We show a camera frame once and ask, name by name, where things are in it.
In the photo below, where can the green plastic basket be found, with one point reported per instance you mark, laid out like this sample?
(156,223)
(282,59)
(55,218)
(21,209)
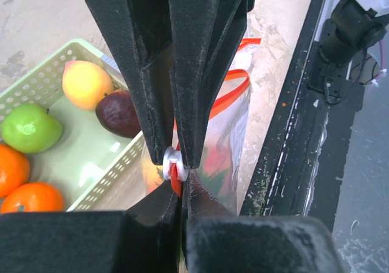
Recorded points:
(93,168)

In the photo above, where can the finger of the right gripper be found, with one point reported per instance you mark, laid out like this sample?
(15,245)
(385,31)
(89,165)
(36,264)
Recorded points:
(206,35)
(138,34)

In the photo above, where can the yellow orange toy fruit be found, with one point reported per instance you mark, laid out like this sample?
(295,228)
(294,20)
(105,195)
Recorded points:
(85,84)

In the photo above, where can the green toy lime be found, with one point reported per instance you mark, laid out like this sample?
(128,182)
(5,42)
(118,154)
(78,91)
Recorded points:
(30,128)

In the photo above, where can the clear zip bag orange zipper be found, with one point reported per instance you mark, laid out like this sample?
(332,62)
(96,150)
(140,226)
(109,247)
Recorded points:
(226,128)

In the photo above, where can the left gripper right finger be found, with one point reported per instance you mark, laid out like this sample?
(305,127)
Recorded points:
(216,240)

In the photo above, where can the dark red toy apple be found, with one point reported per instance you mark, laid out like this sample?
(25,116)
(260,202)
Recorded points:
(117,114)

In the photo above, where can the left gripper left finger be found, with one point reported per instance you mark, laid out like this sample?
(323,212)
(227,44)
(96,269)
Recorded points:
(144,238)

